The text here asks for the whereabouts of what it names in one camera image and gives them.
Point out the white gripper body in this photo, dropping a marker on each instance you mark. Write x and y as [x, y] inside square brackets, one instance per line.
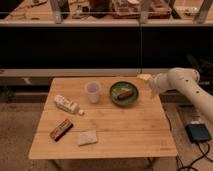
[159, 82]

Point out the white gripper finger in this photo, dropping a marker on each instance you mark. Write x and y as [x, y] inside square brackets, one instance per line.
[153, 93]

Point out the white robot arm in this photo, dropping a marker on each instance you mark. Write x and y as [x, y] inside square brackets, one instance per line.
[185, 81]

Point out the white plastic bottle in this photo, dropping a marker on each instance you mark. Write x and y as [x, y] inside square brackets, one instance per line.
[68, 105]

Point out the brown sausage in bowl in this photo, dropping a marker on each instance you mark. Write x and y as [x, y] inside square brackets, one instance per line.
[124, 95]

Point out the wooden table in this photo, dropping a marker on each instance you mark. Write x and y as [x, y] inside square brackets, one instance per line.
[140, 130]

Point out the clear plastic cup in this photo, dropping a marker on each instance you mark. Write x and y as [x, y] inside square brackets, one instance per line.
[92, 90]

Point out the green ceramic bowl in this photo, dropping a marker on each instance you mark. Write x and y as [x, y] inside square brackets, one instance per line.
[120, 87]

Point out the brown chocolate bar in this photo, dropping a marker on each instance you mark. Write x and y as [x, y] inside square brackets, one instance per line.
[61, 130]

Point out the long workbench shelf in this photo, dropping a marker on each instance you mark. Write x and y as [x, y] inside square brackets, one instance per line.
[106, 13]

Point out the beige sponge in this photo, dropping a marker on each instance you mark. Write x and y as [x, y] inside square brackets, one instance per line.
[87, 137]

